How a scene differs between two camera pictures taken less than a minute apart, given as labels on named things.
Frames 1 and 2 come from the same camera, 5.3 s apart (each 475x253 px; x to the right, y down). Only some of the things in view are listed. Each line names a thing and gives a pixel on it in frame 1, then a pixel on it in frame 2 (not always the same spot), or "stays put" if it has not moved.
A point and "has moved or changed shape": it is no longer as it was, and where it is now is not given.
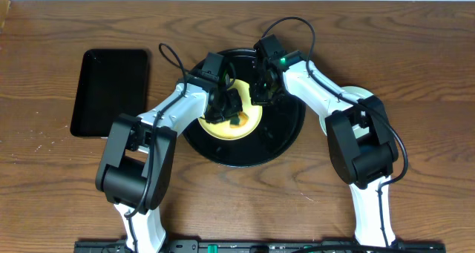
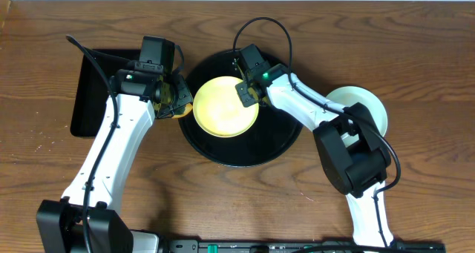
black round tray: [280, 128] stays put
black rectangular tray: [110, 82] stays put
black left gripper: [225, 107] → [178, 98]
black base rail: [260, 246] stays put
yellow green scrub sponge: [240, 122] has moved or changed shape
